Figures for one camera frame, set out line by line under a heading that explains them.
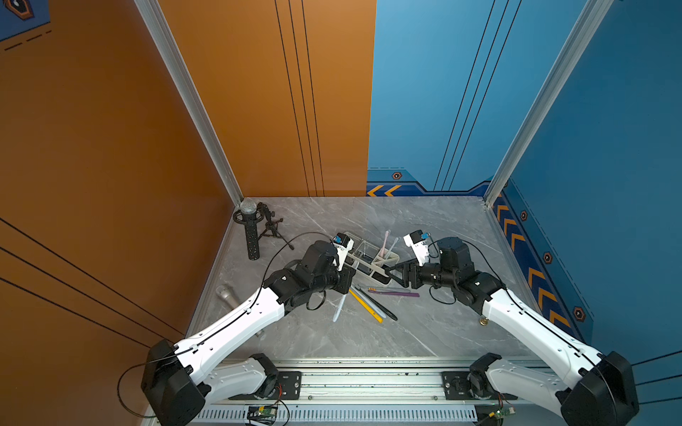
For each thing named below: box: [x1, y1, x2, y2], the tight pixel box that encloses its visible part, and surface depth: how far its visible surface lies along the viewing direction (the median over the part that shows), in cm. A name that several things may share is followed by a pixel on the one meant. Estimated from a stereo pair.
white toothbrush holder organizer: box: [344, 231, 400, 284], surface depth 92 cm
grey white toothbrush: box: [349, 284, 387, 319], surface depth 91 cm
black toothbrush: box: [354, 285, 399, 322], surface depth 91 cm
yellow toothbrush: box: [348, 288, 384, 324], surface depth 89 cm
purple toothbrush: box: [367, 287, 421, 298], surface depth 93 cm
